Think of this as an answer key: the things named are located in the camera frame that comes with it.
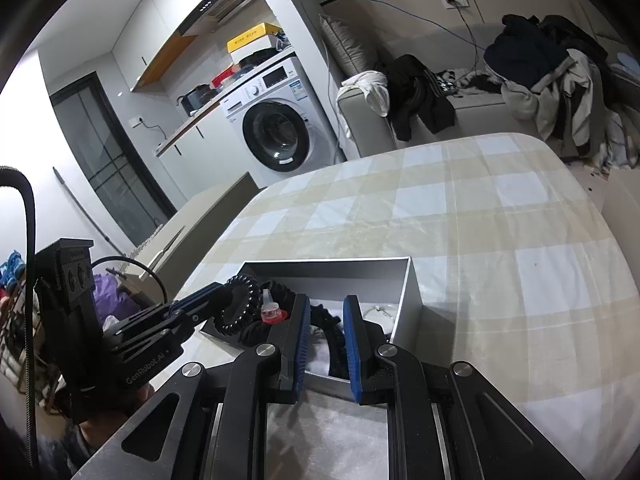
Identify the white washing machine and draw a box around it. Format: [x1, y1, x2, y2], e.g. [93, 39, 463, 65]
[222, 57, 346, 173]

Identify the black rice cooker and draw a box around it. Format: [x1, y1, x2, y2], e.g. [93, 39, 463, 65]
[181, 85, 211, 113]

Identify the cluttered shelf rack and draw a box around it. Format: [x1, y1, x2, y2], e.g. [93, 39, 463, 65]
[0, 252, 61, 396]

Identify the black garment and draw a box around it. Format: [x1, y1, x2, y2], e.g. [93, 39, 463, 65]
[377, 55, 457, 142]

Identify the light blue cushion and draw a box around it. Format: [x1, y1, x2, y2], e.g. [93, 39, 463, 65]
[615, 52, 640, 78]

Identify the white kitchen cabinet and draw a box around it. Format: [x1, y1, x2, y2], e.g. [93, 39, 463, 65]
[152, 105, 266, 211]

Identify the small red cap bottle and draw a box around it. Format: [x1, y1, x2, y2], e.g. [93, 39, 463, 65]
[260, 290, 290, 326]

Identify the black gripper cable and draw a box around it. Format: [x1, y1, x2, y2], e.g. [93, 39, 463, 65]
[0, 164, 41, 468]

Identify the purple bag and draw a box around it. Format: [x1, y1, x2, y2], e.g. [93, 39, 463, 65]
[92, 272, 141, 328]

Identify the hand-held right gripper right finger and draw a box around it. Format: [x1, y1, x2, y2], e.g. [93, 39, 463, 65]
[342, 294, 586, 480]

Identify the steel range hood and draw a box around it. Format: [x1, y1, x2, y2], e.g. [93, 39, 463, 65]
[177, 0, 261, 38]

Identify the pile of clothes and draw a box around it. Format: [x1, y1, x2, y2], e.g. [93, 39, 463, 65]
[484, 12, 640, 168]

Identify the white garment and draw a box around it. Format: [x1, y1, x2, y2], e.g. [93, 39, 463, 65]
[339, 71, 391, 117]

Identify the blue cable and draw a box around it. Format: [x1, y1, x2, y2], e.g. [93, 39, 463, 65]
[272, 0, 488, 81]

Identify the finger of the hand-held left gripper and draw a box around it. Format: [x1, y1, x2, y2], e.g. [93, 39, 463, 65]
[170, 282, 236, 318]
[187, 300, 233, 328]

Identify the beige sofa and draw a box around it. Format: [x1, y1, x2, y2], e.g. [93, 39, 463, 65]
[337, 80, 640, 161]

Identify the black framed glass door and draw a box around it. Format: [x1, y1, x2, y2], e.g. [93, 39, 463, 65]
[49, 72, 176, 246]

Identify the black spiral hair tie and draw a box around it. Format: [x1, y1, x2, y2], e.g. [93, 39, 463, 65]
[212, 274, 263, 338]

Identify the grey cardboard box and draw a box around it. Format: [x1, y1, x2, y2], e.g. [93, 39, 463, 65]
[200, 256, 426, 397]

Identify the white wall cabinet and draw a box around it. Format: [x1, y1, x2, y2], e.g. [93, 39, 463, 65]
[107, 0, 211, 93]

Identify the black white patterned cloth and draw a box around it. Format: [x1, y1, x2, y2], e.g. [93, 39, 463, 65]
[425, 70, 461, 98]

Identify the person's left hand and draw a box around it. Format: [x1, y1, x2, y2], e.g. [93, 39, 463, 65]
[82, 385, 153, 453]

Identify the grey pillow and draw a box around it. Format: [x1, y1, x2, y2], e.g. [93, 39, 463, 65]
[319, 14, 381, 78]

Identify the yellow cardboard box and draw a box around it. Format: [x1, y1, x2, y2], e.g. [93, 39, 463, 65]
[226, 22, 281, 53]

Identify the dark pole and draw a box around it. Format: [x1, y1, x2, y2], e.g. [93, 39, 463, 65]
[52, 166, 123, 257]

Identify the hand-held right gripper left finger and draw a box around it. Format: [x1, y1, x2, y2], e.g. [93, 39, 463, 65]
[70, 294, 312, 480]

